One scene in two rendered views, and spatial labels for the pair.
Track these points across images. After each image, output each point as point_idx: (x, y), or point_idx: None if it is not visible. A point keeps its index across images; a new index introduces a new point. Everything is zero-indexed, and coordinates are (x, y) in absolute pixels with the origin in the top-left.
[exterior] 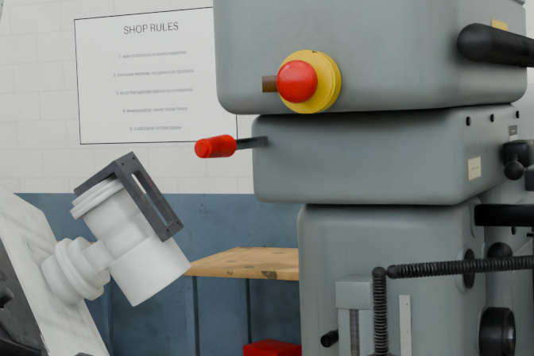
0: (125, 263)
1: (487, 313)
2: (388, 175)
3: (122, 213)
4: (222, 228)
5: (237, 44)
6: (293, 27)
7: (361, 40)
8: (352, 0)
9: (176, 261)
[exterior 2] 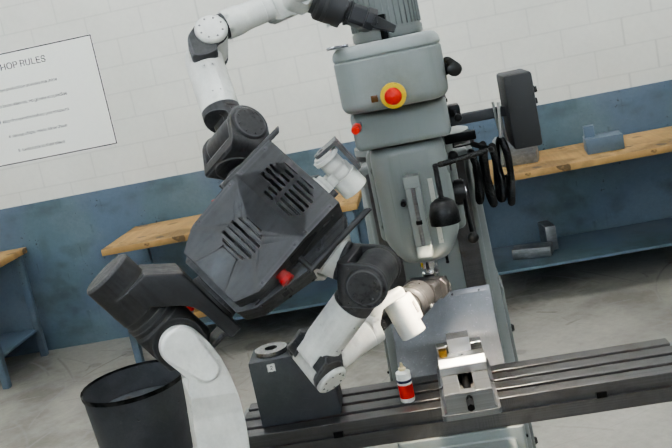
0: (346, 180)
1: (454, 182)
2: (418, 128)
3: (339, 161)
4: (118, 215)
5: (356, 84)
6: (381, 73)
7: (412, 75)
8: (405, 59)
9: (362, 176)
